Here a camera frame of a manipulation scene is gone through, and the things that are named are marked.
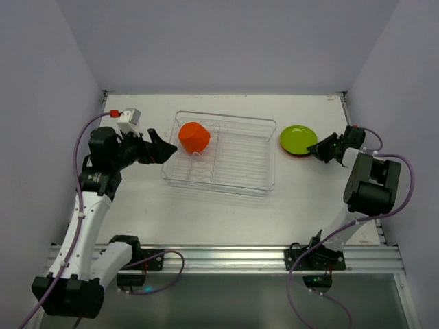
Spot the green plastic plate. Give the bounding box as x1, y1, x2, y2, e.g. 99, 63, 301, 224
280, 125, 318, 156

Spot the orange plastic plate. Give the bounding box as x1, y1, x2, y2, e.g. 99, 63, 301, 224
282, 149, 312, 158

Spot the orange plastic cup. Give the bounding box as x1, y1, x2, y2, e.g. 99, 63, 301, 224
178, 122, 211, 154

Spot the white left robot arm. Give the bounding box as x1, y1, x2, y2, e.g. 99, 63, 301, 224
32, 127, 157, 319

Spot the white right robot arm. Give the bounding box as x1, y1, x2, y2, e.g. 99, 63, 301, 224
307, 125, 401, 253

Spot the black left finger, left gripper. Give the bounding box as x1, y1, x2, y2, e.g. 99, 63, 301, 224
147, 128, 178, 165

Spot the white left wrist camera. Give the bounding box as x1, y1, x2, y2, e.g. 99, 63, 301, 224
109, 108, 141, 136

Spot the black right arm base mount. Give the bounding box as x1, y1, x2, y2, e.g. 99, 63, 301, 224
283, 243, 346, 293

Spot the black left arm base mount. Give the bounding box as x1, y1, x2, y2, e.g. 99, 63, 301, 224
116, 256, 163, 291

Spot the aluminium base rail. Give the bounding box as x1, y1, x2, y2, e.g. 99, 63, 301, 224
141, 245, 405, 275

